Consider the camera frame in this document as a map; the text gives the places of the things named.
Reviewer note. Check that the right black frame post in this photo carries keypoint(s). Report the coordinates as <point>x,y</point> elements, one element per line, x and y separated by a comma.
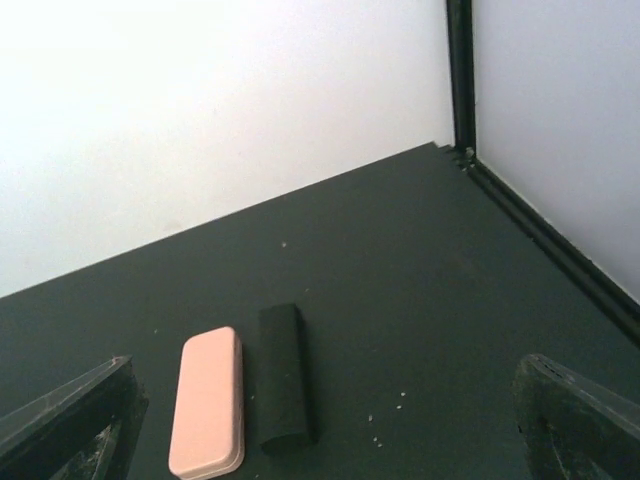
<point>459,15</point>

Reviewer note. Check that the black glasses case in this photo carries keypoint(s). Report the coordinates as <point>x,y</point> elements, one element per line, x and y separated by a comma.
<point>285,409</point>

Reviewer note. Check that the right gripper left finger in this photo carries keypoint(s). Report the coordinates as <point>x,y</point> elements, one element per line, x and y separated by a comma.
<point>87,428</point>

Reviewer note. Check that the pink glasses case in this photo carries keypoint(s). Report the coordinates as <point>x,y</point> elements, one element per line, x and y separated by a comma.
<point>207,438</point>

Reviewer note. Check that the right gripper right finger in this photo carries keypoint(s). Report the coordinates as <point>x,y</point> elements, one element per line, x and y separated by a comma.
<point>572,427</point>

